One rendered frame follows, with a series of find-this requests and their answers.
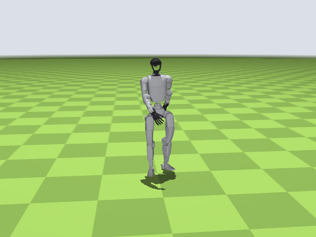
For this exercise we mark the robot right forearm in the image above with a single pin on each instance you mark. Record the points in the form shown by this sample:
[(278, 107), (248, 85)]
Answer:
[(147, 103)]

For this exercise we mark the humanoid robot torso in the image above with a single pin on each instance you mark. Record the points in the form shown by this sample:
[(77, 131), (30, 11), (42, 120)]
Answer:
[(156, 87)]

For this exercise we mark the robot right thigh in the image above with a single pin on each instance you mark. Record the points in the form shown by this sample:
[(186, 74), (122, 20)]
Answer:
[(149, 127)]

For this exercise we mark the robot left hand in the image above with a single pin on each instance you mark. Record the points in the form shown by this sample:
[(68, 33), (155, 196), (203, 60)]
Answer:
[(165, 106)]

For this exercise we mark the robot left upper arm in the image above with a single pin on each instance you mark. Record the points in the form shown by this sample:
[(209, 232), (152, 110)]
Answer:
[(168, 85)]

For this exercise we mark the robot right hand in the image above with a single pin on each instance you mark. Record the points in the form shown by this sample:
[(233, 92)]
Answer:
[(156, 116)]

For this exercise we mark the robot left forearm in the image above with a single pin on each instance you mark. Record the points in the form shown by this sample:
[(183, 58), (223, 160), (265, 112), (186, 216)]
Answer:
[(167, 99)]

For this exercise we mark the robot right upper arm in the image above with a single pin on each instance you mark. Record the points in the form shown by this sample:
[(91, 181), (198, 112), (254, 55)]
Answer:
[(143, 82)]

